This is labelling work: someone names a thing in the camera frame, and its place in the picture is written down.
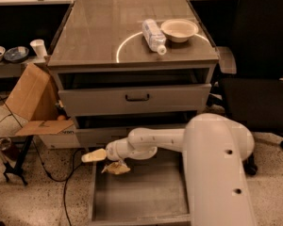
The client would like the grey drawer cabinet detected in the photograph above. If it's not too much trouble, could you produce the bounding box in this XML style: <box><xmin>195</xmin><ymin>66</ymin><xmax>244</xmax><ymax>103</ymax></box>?
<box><xmin>46</xmin><ymin>0</ymin><xmax>220</xmax><ymax>155</ymax></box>

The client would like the grey middle drawer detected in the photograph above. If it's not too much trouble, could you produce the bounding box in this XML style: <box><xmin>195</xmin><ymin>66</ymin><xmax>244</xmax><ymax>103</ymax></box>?
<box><xmin>75</xmin><ymin>111</ymin><xmax>197</xmax><ymax>147</ymax></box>

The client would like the brown chip bag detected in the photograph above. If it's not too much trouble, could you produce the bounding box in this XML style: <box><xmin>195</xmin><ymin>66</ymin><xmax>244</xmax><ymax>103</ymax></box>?
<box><xmin>102</xmin><ymin>161</ymin><xmax>130</xmax><ymax>175</ymax></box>

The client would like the black office chair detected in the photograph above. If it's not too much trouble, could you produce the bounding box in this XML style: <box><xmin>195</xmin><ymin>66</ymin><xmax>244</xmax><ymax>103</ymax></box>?
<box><xmin>207</xmin><ymin>0</ymin><xmax>283</xmax><ymax>176</ymax></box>

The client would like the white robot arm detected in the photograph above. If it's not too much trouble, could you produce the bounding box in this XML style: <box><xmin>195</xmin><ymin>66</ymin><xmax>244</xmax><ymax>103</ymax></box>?
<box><xmin>81</xmin><ymin>113</ymin><xmax>257</xmax><ymax>226</ymax></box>

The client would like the white box on floor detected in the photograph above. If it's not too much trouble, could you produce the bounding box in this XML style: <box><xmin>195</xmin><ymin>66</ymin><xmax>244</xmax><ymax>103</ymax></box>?
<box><xmin>40</xmin><ymin>126</ymin><xmax>80</xmax><ymax>149</ymax></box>

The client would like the blue patterned bowl right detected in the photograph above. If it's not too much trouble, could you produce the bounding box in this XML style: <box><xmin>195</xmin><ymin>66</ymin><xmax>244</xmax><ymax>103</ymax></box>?
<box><xmin>4</xmin><ymin>46</ymin><xmax>29</xmax><ymax>63</ymax></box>

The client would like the beige paper bowl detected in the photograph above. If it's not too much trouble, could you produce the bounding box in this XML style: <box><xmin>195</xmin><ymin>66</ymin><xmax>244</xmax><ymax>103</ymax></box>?
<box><xmin>160</xmin><ymin>19</ymin><xmax>198</xmax><ymax>43</ymax></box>

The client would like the low grey shelf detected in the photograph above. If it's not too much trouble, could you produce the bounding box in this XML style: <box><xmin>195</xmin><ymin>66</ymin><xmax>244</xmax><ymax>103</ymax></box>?
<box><xmin>0</xmin><ymin>56</ymin><xmax>47</xmax><ymax>78</ymax></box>

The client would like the white paper cup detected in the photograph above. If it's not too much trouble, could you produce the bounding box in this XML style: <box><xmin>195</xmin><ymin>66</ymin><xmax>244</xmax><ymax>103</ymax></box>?
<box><xmin>30</xmin><ymin>39</ymin><xmax>47</xmax><ymax>58</ymax></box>

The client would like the black tripod stand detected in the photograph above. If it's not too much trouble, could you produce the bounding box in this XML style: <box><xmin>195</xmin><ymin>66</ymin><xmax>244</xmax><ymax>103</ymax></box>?
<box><xmin>0</xmin><ymin>136</ymin><xmax>33</xmax><ymax>186</ymax></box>

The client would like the clear plastic water bottle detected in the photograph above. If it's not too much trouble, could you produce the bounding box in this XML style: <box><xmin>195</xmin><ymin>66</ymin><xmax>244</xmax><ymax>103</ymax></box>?
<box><xmin>141</xmin><ymin>19</ymin><xmax>167</xmax><ymax>56</ymax></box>

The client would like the grey top drawer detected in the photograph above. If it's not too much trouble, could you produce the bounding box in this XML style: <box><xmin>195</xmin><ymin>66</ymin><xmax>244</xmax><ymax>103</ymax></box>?
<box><xmin>58</xmin><ymin>69</ymin><xmax>210</xmax><ymax>116</ymax></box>

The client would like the open cardboard box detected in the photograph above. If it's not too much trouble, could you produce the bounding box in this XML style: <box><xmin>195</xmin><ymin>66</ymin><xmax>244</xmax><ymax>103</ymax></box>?
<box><xmin>6</xmin><ymin>63</ymin><xmax>74</xmax><ymax>136</ymax></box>

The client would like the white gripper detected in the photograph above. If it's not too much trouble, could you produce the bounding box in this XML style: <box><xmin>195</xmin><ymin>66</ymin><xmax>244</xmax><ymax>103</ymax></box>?
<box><xmin>81</xmin><ymin>138</ymin><xmax>158</xmax><ymax>163</ymax></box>

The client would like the black floor cable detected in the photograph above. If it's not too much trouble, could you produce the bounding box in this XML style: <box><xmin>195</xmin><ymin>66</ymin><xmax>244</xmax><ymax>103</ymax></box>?
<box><xmin>0</xmin><ymin>91</ymin><xmax>89</xmax><ymax>226</ymax></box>

